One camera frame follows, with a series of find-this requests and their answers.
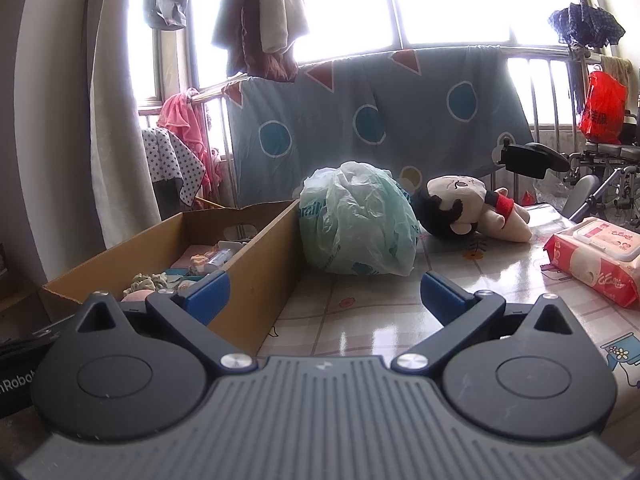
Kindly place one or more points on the black-haired plush doll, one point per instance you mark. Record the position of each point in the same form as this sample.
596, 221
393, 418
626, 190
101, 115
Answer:
460, 205

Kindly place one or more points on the red and white wipes pack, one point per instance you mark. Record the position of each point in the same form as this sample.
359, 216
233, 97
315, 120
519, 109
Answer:
595, 255

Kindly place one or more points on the beige hanging towel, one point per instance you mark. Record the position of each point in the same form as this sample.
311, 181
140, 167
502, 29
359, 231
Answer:
617, 70

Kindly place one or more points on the pink round cloth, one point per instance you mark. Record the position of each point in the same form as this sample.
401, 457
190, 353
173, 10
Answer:
137, 296

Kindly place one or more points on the brown cardboard box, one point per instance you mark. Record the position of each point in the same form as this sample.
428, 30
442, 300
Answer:
260, 280

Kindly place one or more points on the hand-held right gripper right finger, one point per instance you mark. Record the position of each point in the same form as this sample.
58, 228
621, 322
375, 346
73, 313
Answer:
442, 294

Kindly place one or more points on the beige knitted scrunchie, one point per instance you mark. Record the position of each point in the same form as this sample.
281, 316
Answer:
145, 281

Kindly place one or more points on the light green plastic bag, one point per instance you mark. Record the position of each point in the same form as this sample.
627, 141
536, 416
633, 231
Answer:
355, 220

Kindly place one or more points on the beige curtain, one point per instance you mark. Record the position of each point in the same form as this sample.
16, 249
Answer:
120, 125

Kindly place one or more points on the brown and white hanging clothes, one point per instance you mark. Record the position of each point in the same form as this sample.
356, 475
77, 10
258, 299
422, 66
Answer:
260, 15

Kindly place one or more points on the pink hanging cloth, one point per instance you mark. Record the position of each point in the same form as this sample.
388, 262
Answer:
182, 115

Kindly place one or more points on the blue circle-print bedsheet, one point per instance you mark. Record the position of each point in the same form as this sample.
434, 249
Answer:
320, 125

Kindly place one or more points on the orange striped cloth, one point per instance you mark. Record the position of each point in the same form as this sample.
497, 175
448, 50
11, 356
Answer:
199, 261

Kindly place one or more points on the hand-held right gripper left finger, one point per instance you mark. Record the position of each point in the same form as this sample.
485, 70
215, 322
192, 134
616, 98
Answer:
207, 292

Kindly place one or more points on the black wheelchair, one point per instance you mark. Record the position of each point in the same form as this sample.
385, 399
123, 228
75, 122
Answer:
535, 157

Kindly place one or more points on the white plastic bottle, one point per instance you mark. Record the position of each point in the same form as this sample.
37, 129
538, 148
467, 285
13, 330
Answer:
220, 257

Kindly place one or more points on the red plastic bag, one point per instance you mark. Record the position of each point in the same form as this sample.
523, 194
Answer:
602, 110

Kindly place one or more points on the dark checked hanging cloth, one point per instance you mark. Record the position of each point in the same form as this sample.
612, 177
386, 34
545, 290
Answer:
585, 22

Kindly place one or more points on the white star-print cloth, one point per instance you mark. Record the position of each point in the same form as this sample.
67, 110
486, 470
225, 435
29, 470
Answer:
170, 160

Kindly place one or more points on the grey hanging bag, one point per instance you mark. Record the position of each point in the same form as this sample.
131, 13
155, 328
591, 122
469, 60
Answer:
165, 7

